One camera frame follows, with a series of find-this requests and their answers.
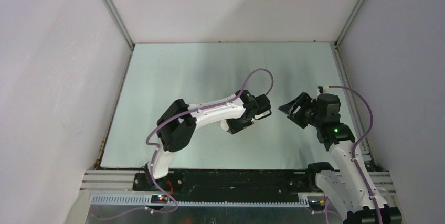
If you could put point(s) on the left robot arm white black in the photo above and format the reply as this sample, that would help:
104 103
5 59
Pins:
178 123

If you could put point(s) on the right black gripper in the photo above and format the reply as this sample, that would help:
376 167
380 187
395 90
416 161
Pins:
303 100

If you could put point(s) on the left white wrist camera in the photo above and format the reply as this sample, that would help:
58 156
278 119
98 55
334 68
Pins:
262 115

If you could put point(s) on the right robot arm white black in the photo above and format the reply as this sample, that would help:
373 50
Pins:
353 194

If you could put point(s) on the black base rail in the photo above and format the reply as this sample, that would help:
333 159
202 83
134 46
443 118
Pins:
231 185

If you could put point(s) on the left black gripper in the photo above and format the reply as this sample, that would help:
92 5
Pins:
234 127

